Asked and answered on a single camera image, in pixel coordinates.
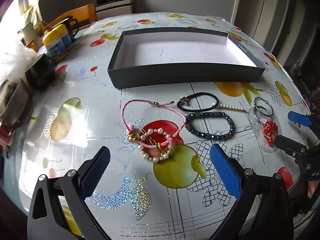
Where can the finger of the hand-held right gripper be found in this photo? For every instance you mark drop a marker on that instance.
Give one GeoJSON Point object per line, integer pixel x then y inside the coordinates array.
{"type": "Point", "coordinates": [298, 118]}
{"type": "Point", "coordinates": [290, 145]}

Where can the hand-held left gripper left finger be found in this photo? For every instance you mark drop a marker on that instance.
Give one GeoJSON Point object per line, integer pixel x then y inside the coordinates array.
{"type": "Point", "coordinates": [96, 172]}

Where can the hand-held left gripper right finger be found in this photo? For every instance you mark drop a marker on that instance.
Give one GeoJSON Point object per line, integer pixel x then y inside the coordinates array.
{"type": "Point", "coordinates": [225, 170]}

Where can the red bead gold ornament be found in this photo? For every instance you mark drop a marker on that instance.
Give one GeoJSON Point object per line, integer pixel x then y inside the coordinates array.
{"type": "Point", "coordinates": [269, 131]}

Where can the silver bangle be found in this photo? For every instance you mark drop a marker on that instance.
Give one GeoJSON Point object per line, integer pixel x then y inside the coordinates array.
{"type": "Point", "coordinates": [255, 116]}
{"type": "Point", "coordinates": [257, 99]}

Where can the pearl bobby pin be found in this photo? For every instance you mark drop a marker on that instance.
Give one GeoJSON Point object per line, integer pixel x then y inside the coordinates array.
{"type": "Point", "coordinates": [226, 105]}

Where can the round pearl hair clip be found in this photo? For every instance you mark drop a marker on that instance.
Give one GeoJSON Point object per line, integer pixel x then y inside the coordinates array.
{"type": "Point", "coordinates": [150, 131]}

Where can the black shallow cardboard box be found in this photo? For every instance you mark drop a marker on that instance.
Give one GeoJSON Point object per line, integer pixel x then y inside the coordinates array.
{"type": "Point", "coordinates": [175, 77]}

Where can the grey bottle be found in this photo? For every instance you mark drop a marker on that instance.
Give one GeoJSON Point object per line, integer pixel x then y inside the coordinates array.
{"type": "Point", "coordinates": [295, 67]}

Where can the fruit print tablecloth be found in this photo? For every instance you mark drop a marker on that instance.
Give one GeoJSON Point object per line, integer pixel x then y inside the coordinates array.
{"type": "Point", "coordinates": [100, 105]}

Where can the metal tin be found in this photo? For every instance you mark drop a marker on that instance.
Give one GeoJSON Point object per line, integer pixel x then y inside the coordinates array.
{"type": "Point", "coordinates": [15, 102]}

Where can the white closet door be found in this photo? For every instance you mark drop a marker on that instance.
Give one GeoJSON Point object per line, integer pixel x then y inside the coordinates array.
{"type": "Point", "coordinates": [272, 7]}

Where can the dark box at left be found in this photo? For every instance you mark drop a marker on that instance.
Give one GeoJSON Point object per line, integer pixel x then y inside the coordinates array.
{"type": "Point", "coordinates": [40, 72]}

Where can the yellow lid jar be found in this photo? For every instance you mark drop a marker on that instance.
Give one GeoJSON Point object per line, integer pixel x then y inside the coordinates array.
{"type": "Point", "coordinates": [65, 33]}
{"type": "Point", "coordinates": [53, 47]}

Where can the white plastic bag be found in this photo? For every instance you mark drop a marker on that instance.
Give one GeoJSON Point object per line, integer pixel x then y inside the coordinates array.
{"type": "Point", "coordinates": [15, 57]}

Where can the black mug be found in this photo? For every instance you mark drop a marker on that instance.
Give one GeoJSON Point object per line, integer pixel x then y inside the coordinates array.
{"type": "Point", "coordinates": [72, 27]}

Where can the white cup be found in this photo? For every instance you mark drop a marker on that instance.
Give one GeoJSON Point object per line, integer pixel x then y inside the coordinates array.
{"type": "Point", "coordinates": [30, 32]}

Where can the wooden chair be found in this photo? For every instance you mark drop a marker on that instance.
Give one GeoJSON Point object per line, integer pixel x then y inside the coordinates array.
{"type": "Point", "coordinates": [80, 15]}

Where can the coffee machine on cabinet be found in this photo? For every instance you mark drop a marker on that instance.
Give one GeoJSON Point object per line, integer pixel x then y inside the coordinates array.
{"type": "Point", "coordinates": [113, 7]}

